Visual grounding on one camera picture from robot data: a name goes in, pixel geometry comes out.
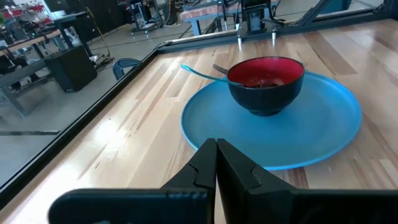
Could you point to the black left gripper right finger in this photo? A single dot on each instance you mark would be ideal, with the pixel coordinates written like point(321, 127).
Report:
point(280, 205)

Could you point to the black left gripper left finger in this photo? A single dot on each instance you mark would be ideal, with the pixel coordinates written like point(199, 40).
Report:
point(174, 205)

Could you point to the blue round plate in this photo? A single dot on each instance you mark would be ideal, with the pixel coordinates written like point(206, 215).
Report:
point(295, 137)

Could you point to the black bowl with red inside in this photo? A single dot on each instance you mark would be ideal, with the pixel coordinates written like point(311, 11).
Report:
point(264, 96)

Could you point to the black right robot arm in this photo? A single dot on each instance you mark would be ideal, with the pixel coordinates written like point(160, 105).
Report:
point(255, 12)

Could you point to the black box cabinet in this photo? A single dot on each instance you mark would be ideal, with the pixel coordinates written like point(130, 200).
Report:
point(73, 70)

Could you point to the grey workbench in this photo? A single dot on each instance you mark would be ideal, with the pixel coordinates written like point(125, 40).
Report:
point(18, 74)

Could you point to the blue metal-frame table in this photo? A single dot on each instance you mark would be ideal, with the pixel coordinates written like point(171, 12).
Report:
point(202, 14)

